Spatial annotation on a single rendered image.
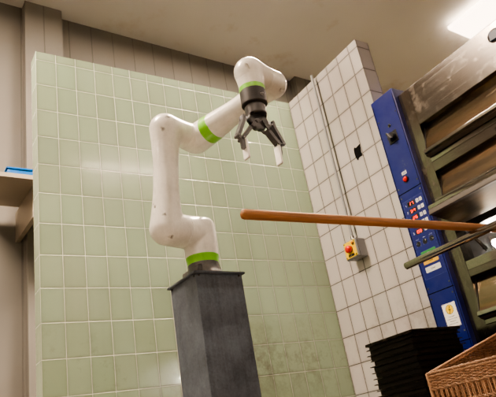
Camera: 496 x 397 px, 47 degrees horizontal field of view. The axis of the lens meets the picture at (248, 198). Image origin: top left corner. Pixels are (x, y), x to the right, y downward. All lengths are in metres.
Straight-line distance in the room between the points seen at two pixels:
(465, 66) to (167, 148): 1.42
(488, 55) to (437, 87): 0.29
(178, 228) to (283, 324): 1.13
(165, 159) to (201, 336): 0.67
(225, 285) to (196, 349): 0.25
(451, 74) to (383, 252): 0.94
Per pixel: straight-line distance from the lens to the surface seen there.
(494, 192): 2.54
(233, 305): 2.09
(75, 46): 5.30
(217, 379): 1.99
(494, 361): 2.03
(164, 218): 2.08
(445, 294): 2.72
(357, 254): 3.04
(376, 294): 3.05
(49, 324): 2.55
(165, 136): 2.20
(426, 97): 2.93
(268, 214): 1.60
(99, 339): 2.59
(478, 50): 2.80
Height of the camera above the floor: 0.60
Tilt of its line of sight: 23 degrees up
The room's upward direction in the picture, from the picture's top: 10 degrees counter-clockwise
